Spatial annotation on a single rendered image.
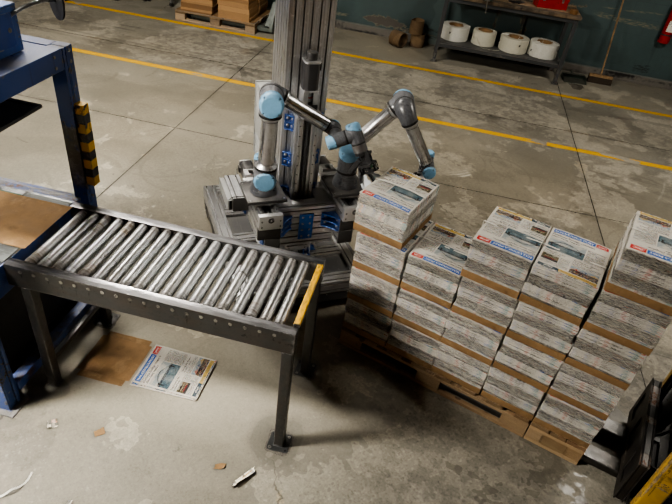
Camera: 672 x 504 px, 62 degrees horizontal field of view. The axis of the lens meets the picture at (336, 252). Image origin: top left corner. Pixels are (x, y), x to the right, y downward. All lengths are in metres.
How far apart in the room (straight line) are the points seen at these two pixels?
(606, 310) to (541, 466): 0.98
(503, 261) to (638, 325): 0.61
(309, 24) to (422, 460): 2.27
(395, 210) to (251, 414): 1.30
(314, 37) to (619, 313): 1.95
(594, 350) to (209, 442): 1.89
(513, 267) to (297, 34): 1.56
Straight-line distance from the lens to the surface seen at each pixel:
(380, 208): 2.81
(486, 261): 2.73
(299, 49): 3.08
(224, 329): 2.48
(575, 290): 2.68
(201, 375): 3.26
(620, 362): 2.88
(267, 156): 2.91
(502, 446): 3.27
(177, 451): 3.00
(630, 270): 2.60
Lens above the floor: 2.50
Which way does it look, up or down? 37 degrees down
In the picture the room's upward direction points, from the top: 8 degrees clockwise
